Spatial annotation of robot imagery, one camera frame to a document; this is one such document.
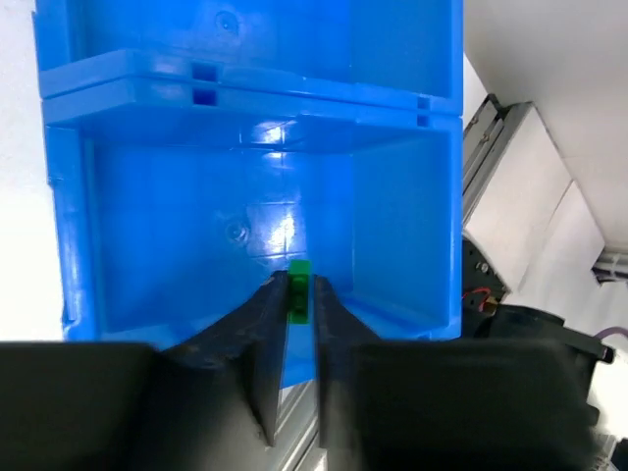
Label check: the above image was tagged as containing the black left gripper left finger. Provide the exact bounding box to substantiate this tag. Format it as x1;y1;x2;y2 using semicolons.
1;271;288;470

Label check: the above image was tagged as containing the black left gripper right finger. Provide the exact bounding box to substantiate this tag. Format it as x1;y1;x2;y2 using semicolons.
314;277;597;470

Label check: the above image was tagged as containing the small green lego cube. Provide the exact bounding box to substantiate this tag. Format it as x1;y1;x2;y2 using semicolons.
288;259;311;325

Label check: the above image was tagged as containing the blue plastic divided bin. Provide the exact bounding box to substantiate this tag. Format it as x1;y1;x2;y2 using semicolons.
31;0;464;389

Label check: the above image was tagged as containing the aluminium front rail frame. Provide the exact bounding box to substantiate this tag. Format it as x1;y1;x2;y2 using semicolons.
269;381;326;470

